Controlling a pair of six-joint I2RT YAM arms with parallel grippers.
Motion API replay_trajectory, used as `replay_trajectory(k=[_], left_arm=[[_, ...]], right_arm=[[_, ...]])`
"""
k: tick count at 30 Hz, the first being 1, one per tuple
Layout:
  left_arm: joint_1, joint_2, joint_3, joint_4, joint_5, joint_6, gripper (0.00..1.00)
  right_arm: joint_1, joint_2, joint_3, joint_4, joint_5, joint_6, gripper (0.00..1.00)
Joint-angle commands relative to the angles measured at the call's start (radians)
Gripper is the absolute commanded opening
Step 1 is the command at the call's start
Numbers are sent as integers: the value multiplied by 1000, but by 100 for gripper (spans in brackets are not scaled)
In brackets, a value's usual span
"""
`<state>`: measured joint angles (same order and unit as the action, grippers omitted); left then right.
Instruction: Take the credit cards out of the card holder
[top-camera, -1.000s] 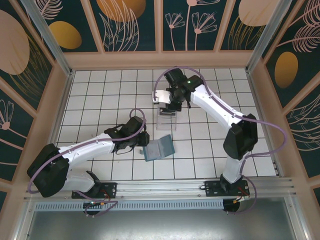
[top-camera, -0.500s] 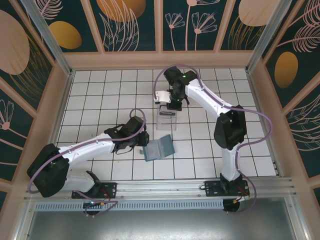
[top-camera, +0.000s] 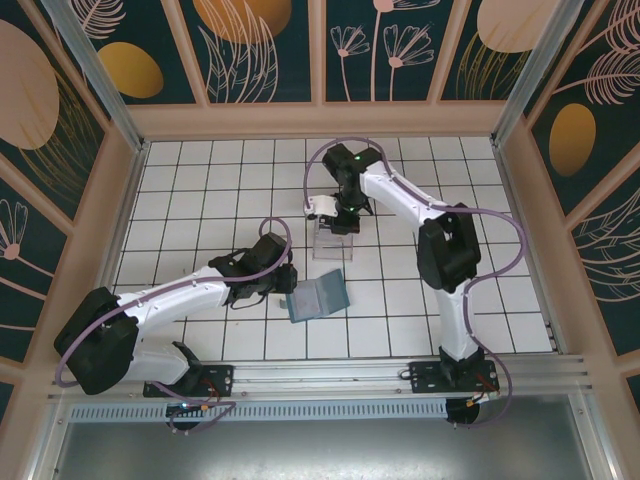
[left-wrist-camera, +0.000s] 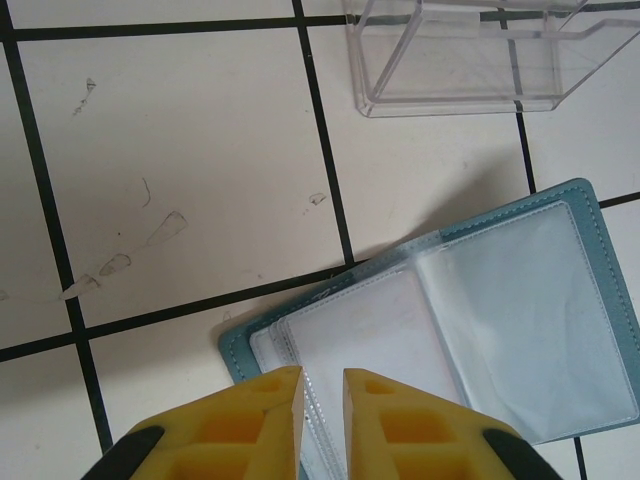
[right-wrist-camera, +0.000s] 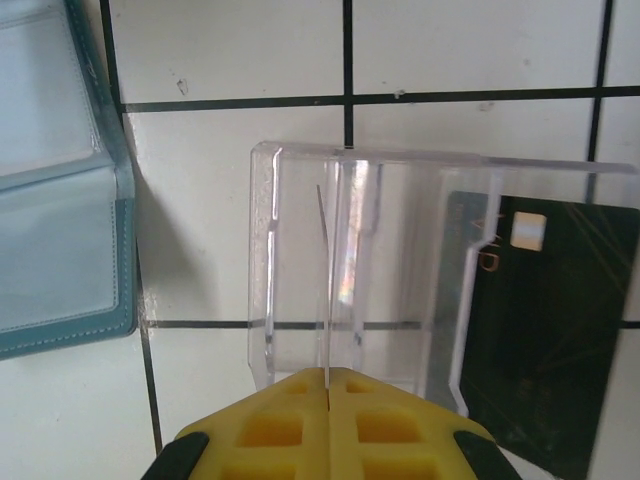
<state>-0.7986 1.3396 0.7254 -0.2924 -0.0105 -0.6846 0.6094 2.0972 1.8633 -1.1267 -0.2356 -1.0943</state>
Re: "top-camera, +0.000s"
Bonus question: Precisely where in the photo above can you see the slotted grey cable duct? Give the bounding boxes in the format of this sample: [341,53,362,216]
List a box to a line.
[67,401,450,422]

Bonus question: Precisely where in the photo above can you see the black round cable port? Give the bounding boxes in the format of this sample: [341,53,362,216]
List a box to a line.
[167,414,201,435]
[446,398,482,429]

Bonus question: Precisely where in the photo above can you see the aluminium frame post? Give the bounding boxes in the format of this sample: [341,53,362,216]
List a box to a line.
[489,0,586,146]
[39,0,151,154]

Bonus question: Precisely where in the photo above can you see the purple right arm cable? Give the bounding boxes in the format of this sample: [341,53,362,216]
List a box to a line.
[303,137,529,431]

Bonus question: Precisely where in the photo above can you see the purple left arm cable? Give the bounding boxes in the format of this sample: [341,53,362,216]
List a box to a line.
[53,217,295,437]

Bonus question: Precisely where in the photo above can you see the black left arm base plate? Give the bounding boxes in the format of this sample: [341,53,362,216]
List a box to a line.
[143,364,236,399]

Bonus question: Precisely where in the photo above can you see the aluminium mounting rail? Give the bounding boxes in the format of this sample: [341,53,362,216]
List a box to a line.
[47,353,599,404]

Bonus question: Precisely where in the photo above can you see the teal leather card holder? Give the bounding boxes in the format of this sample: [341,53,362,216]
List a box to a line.
[286,269,352,325]

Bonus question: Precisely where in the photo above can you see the grey metal sheet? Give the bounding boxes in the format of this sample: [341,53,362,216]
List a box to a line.
[49,418,596,480]

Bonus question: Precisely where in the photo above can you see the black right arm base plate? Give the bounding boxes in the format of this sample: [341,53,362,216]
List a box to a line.
[408,360,501,396]

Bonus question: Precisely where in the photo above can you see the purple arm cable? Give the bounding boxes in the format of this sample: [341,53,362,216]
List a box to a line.
[303,137,529,431]
[53,217,295,437]

